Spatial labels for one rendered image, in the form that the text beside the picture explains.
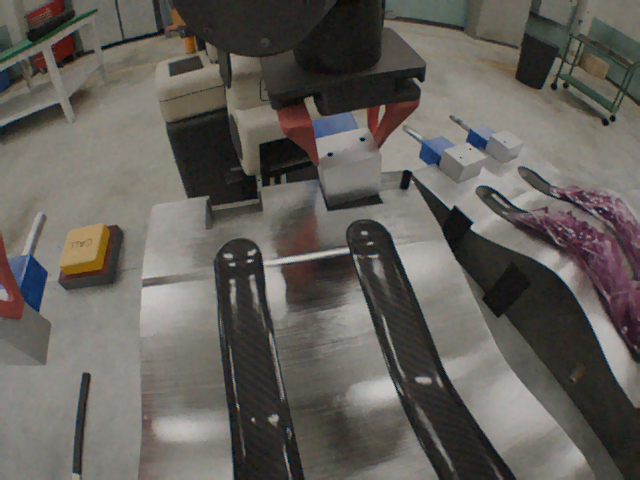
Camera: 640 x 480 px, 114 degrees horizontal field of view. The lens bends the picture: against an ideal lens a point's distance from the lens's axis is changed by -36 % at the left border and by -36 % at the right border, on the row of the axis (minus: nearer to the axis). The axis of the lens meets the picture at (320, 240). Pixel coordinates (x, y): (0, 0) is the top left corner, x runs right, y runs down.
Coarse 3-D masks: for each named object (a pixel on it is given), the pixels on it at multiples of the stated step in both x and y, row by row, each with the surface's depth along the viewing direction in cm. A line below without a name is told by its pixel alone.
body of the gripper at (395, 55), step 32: (352, 0) 14; (320, 32) 15; (352, 32) 15; (384, 32) 20; (288, 64) 19; (320, 64) 17; (352, 64) 17; (384, 64) 18; (416, 64) 18; (288, 96) 18
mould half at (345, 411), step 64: (320, 192) 30; (384, 192) 30; (192, 256) 25; (320, 256) 26; (448, 256) 26; (192, 320) 22; (320, 320) 22; (448, 320) 23; (192, 384) 19; (320, 384) 20; (384, 384) 20; (512, 384) 18; (192, 448) 16; (320, 448) 16; (384, 448) 16; (512, 448) 14; (576, 448) 12
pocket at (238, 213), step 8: (208, 200) 29; (248, 200) 31; (256, 200) 31; (208, 208) 30; (216, 208) 31; (224, 208) 31; (232, 208) 31; (240, 208) 31; (248, 208) 31; (256, 208) 32; (208, 216) 29; (216, 216) 31; (224, 216) 31; (232, 216) 32; (240, 216) 32; (248, 216) 32; (256, 216) 32; (264, 216) 31; (208, 224) 29; (216, 224) 31; (224, 224) 31; (232, 224) 31; (240, 224) 31
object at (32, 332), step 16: (32, 224) 20; (32, 240) 19; (32, 256) 18; (16, 272) 16; (32, 272) 17; (0, 288) 15; (32, 288) 17; (32, 304) 17; (0, 320) 13; (16, 320) 14; (32, 320) 16; (0, 336) 12; (16, 336) 14; (32, 336) 16; (48, 336) 18; (0, 352) 14; (16, 352) 14; (32, 352) 15
